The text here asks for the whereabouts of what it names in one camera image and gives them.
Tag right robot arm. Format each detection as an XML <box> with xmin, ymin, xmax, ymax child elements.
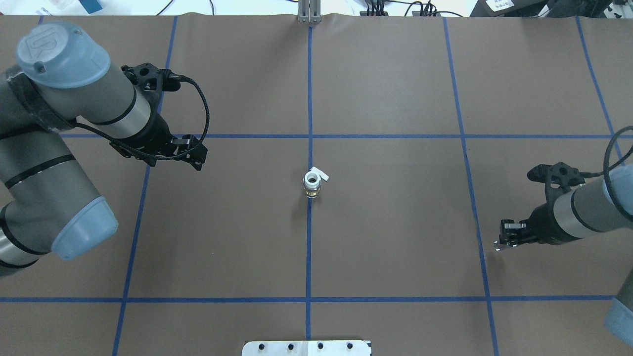
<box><xmin>494</xmin><ymin>162</ymin><xmax>632</xmax><ymax>252</ymax></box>

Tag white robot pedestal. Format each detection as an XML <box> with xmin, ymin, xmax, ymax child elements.
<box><xmin>241</xmin><ymin>340</ymin><xmax>373</xmax><ymax>356</ymax></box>

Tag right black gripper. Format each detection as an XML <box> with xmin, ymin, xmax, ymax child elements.
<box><xmin>494</xmin><ymin>204</ymin><xmax>564</xmax><ymax>251</ymax></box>

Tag aluminium frame post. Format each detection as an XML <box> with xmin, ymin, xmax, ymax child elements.
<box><xmin>295</xmin><ymin>0</ymin><xmax>322</xmax><ymax>25</ymax></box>

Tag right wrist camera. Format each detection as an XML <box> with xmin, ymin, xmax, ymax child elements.
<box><xmin>527</xmin><ymin>162</ymin><xmax>586</xmax><ymax>192</ymax></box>

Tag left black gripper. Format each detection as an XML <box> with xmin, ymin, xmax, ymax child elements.
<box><xmin>130</xmin><ymin>113</ymin><xmax>208</xmax><ymax>171</ymax></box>

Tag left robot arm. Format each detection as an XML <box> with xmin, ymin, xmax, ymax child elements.
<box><xmin>0</xmin><ymin>21</ymin><xmax>210</xmax><ymax>277</ymax></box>

